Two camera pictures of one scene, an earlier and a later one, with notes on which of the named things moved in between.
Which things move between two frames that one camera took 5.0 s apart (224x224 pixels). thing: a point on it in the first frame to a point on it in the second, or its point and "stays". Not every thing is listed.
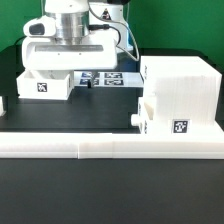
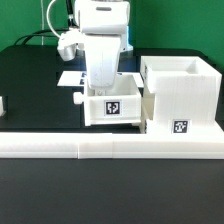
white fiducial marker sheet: [108, 78] stays
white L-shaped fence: [110, 145] stays
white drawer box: [47, 84] to [119, 104]
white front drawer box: [146, 113] stays
